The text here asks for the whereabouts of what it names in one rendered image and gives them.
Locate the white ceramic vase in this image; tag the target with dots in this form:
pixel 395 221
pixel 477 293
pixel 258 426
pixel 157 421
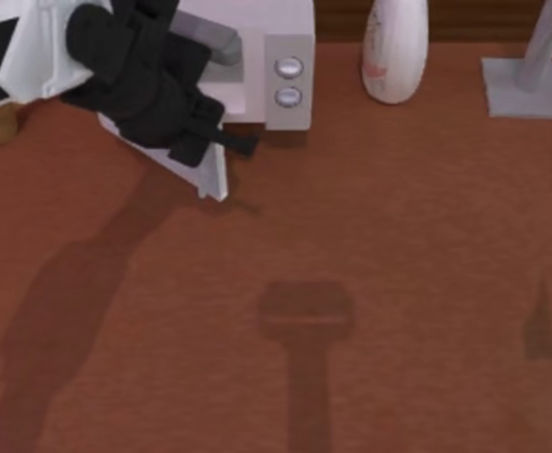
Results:
pixel 393 52

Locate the small brown round object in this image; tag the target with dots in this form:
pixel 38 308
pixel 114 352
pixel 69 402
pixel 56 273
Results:
pixel 2 125

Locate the white stand with square base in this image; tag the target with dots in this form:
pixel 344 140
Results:
pixel 530 89

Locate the white microwave oven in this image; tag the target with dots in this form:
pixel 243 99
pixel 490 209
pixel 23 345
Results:
pixel 275 28

